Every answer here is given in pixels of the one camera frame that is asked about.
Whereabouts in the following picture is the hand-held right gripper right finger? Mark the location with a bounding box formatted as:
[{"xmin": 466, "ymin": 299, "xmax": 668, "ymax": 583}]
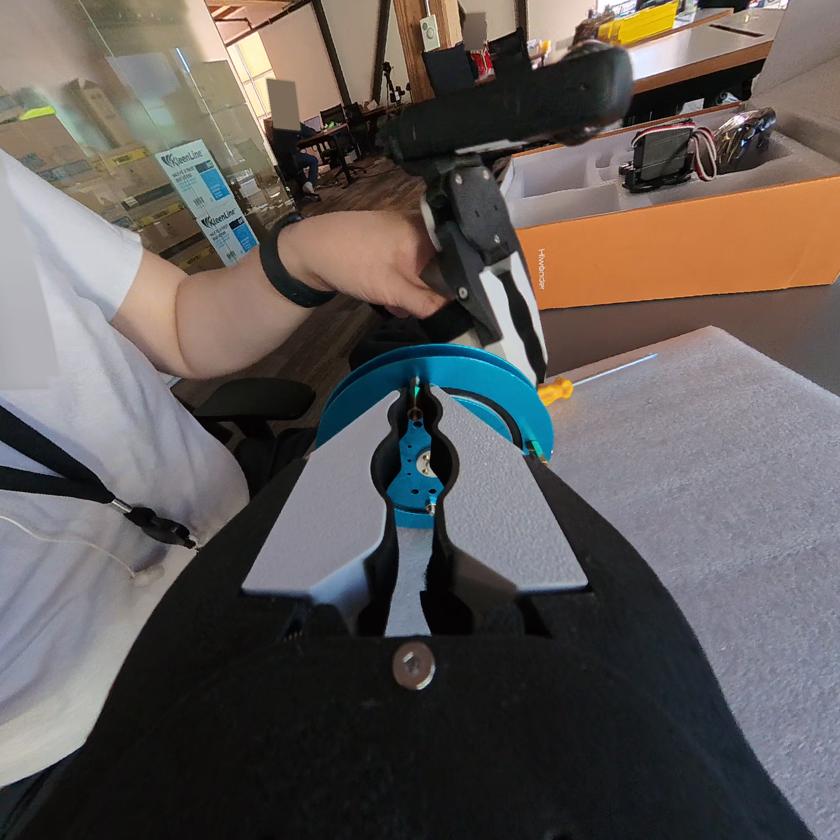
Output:
[{"xmin": 420, "ymin": 386, "xmax": 590, "ymax": 637}]

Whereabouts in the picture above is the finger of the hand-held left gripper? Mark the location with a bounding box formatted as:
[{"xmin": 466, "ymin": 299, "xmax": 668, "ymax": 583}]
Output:
[
  {"xmin": 478, "ymin": 268, "xmax": 537, "ymax": 383},
  {"xmin": 504, "ymin": 252, "xmax": 551, "ymax": 386}
]

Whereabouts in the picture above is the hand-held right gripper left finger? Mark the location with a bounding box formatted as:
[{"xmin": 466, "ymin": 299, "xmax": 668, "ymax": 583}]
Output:
[{"xmin": 240, "ymin": 390, "xmax": 404, "ymax": 637}]

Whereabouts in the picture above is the blue round metal base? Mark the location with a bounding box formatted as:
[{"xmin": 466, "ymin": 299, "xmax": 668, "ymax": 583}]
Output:
[{"xmin": 316, "ymin": 346, "xmax": 556, "ymax": 530}]

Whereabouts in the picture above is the yellow-handled screwdriver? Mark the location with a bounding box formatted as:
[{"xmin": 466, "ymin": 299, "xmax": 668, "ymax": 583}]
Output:
[{"xmin": 537, "ymin": 353, "xmax": 659, "ymax": 405}]

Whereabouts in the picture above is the person's left forearm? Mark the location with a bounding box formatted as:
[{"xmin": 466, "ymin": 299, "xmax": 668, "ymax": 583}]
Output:
[{"xmin": 110, "ymin": 226, "xmax": 309, "ymax": 382}]

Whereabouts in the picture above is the person's left hand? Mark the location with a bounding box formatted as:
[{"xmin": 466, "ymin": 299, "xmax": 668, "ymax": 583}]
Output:
[{"xmin": 287, "ymin": 210, "xmax": 455, "ymax": 319}]

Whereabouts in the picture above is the black office chair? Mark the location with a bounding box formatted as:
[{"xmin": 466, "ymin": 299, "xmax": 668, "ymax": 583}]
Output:
[{"xmin": 192, "ymin": 377, "xmax": 317, "ymax": 460}]

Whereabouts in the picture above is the row of yellow storage bins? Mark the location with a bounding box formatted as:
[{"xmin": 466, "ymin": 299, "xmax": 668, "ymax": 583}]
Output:
[{"xmin": 600, "ymin": 0, "xmax": 681, "ymax": 46}]

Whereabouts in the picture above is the orange cardboard box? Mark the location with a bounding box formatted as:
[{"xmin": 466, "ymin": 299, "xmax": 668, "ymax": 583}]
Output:
[{"xmin": 495, "ymin": 0, "xmax": 840, "ymax": 311}]

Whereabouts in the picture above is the black swivel chair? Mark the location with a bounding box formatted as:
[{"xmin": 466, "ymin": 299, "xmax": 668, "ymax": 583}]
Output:
[{"xmin": 320, "ymin": 101, "xmax": 371, "ymax": 188}]

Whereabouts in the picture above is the long wooden table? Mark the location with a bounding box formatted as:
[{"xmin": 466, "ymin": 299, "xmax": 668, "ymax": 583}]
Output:
[{"xmin": 623, "ymin": 7, "xmax": 785, "ymax": 99}]

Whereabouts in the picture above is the white foam sheet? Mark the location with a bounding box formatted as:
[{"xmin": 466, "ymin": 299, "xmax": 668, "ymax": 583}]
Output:
[{"xmin": 384, "ymin": 326, "xmax": 840, "ymax": 840}]

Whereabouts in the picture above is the black bagged part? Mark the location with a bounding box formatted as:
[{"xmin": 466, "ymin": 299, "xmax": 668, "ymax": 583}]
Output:
[{"xmin": 712, "ymin": 107, "xmax": 779, "ymax": 175}]

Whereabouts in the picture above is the person's white shirt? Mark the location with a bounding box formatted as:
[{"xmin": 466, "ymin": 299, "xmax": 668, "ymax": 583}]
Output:
[{"xmin": 0, "ymin": 147, "xmax": 252, "ymax": 788}]

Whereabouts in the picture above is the black wristband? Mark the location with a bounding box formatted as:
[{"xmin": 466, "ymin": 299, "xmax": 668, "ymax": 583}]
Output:
[{"xmin": 259, "ymin": 213, "xmax": 339, "ymax": 309}]

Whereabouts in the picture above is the white blue cardboard box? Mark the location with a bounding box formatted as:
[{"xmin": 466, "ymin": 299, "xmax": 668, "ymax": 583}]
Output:
[
  {"xmin": 155, "ymin": 140, "xmax": 234, "ymax": 214},
  {"xmin": 197, "ymin": 200, "xmax": 261, "ymax": 266}
]

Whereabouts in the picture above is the stack of brown cardboard boxes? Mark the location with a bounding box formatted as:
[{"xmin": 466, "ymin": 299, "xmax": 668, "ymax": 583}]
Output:
[{"xmin": 0, "ymin": 79, "xmax": 217, "ymax": 273}]

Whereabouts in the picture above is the wooden post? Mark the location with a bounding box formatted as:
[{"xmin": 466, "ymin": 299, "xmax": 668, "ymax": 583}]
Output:
[{"xmin": 392, "ymin": 0, "xmax": 460, "ymax": 102}]

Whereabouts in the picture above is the black servo motor with wires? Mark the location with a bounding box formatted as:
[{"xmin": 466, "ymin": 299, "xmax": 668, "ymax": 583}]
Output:
[{"xmin": 620, "ymin": 120, "xmax": 718, "ymax": 194}]

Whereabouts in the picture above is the black lanyard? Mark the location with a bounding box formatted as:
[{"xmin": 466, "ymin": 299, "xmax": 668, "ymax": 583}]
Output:
[{"xmin": 0, "ymin": 403, "xmax": 199, "ymax": 551}]

